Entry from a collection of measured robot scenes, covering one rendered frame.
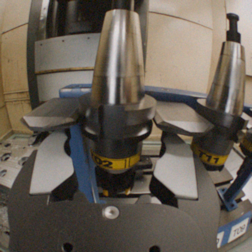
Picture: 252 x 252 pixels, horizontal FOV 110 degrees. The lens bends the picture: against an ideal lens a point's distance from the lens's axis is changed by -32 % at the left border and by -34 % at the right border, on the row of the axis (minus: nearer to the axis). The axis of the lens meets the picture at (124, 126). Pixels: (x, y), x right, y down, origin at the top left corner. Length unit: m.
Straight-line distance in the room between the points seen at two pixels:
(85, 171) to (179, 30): 1.14
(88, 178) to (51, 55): 0.62
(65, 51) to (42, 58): 0.14
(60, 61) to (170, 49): 0.80
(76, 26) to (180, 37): 0.79
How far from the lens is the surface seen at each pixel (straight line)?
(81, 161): 0.19
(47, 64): 0.73
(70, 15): 0.88
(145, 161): 0.44
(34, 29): 0.88
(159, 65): 1.07
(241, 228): 0.46
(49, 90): 0.75
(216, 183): 0.58
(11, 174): 0.45
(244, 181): 0.46
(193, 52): 1.20
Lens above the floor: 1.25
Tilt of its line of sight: 26 degrees down
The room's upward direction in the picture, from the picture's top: 3 degrees clockwise
